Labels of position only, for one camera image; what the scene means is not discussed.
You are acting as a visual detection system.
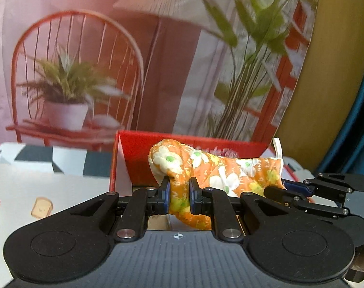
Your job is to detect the white food-print table cover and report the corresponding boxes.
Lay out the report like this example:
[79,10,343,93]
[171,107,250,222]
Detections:
[0,163,111,240]

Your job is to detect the printed room-scene backdrop cloth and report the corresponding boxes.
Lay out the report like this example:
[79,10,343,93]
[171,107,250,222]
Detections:
[0,0,321,153]

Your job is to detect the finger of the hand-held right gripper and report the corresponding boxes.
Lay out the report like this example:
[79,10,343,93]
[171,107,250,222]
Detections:
[282,173,364,197]
[264,185,351,220]

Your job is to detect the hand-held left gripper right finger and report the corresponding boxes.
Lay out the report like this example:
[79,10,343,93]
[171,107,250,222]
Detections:
[189,177,291,243]

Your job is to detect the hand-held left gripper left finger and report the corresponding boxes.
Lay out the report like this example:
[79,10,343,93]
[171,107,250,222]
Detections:
[70,176,171,243]

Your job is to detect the orange floral cloth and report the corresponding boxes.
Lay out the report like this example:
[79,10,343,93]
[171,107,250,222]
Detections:
[148,137,286,231]

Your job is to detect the red cardboard box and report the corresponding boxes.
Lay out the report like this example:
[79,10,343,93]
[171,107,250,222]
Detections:
[109,130,298,231]

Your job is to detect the blue curved object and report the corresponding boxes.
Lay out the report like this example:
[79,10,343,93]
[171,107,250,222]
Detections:
[315,63,364,175]

